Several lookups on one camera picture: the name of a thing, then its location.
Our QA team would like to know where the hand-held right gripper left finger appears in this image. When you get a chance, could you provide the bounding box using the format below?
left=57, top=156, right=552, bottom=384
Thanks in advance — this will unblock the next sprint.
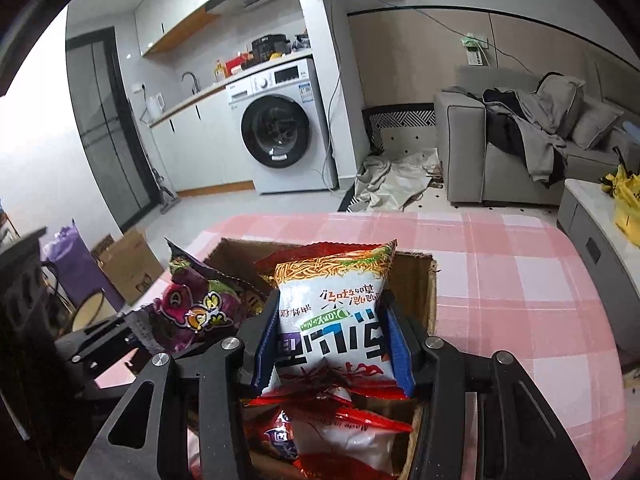
left=75, top=287, right=281, bottom=480

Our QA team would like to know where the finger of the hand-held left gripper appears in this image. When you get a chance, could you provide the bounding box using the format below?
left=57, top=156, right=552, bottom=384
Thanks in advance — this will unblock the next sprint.
left=54, top=310, right=148, bottom=356
left=70, top=345, right=158, bottom=393

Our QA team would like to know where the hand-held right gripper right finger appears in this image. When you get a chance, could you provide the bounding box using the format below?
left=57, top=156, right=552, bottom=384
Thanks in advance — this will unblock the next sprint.
left=377, top=292, right=591, bottom=480

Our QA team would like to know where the purple snack bag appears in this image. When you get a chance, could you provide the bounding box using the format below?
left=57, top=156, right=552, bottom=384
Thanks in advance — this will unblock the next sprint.
left=125, top=239, right=251, bottom=356

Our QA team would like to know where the red blue snack packet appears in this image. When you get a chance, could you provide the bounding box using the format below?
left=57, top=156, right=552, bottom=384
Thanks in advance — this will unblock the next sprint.
left=247, top=405, right=298, bottom=461

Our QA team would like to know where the white orange noodle snack bag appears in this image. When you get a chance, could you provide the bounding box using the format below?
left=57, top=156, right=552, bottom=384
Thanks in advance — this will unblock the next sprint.
left=257, top=241, right=406, bottom=401

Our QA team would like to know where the red white snack bag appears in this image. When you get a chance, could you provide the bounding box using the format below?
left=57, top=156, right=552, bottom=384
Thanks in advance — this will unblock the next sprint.
left=287, top=395, right=413, bottom=478

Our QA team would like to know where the round beige stool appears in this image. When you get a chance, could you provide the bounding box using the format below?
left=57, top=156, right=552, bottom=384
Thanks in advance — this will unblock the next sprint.
left=70, top=287, right=111, bottom=333

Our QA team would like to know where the purple plastic bag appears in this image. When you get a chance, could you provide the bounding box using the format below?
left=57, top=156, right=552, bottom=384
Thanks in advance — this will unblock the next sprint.
left=40, top=220, right=123, bottom=311

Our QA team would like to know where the small cardboard box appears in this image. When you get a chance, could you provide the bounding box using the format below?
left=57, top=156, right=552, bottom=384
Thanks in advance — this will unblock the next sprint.
left=92, top=227, right=166, bottom=306

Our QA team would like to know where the pink checked tablecloth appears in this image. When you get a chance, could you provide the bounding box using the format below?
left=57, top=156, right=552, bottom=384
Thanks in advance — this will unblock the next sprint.
left=95, top=210, right=628, bottom=480

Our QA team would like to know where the stick vacuum cleaner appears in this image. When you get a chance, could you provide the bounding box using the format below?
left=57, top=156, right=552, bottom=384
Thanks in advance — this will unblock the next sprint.
left=150, top=167, right=181, bottom=216

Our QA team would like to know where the crumpled white sheet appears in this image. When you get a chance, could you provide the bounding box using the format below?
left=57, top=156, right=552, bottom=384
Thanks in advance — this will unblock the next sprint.
left=352, top=147, right=443, bottom=211

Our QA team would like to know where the black glass door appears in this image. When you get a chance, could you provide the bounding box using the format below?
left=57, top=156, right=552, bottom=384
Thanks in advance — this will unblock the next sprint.
left=66, top=27, right=153, bottom=233

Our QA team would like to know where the grey sofa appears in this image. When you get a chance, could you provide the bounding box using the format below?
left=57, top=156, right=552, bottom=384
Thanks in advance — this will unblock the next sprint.
left=432, top=65, right=640, bottom=206

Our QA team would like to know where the white base cabinet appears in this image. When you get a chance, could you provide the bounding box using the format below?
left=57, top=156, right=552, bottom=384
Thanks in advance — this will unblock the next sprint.
left=147, top=82, right=256, bottom=198

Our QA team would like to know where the grey side cabinet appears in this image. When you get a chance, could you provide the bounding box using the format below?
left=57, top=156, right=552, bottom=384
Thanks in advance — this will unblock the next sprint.
left=556, top=177, right=640, bottom=361

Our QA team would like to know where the white washing machine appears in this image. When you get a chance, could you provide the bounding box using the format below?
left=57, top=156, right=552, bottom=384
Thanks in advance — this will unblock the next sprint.
left=225, top=57, right=338, bottom=195

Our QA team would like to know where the black white patterned board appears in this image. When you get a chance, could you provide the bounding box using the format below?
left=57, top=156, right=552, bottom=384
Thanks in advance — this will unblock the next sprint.
left=362, top=102, right=436, bottom=153

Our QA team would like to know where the pile of dark clothes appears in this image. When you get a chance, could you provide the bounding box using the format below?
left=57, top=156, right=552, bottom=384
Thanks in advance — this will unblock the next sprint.
left=467, top=87, right=568, bottom=186

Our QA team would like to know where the yellow plastic bag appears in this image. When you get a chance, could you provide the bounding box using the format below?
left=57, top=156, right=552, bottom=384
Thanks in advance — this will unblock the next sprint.
left=600, top=170, right=640, bottom=248

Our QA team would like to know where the large grey pillow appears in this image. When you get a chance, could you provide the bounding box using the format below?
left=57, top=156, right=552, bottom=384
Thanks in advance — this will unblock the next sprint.
left=535, top=74, right=586, bottom=138

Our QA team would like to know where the small grey pillow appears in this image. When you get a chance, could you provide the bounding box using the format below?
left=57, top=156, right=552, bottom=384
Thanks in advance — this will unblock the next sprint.
left=570, top=95, right=625, bottom=150

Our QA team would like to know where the black kitchen appliance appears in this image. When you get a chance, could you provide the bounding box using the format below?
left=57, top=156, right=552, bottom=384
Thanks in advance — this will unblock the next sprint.
left=250, top=34, right=292, bottom=63

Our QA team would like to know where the wall power strip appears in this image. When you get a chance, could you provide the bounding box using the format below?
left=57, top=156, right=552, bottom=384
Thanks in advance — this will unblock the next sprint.
left=462, top=34, right=490, bottom=66

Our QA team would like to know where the white wall cabinet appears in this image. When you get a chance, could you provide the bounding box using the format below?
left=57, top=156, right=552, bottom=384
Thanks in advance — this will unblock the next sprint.
left=134, top=0, right=241, bottom=58

